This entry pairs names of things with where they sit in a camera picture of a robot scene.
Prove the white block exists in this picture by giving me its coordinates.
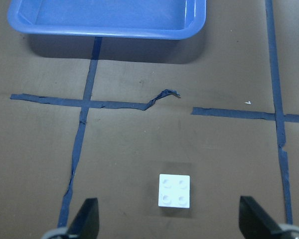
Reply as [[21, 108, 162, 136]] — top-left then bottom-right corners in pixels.
[[158, 174, 190, 209]]

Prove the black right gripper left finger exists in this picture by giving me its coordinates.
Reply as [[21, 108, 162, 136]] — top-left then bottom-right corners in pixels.
[[65, 198, 100, 239]]

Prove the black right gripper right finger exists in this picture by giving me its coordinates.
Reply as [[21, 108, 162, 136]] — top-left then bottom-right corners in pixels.
[[239, 196, 293, 239]]

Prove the blue plastic tray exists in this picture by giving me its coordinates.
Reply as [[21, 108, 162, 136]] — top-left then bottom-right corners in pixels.
[[7, 0, 206, 40]]

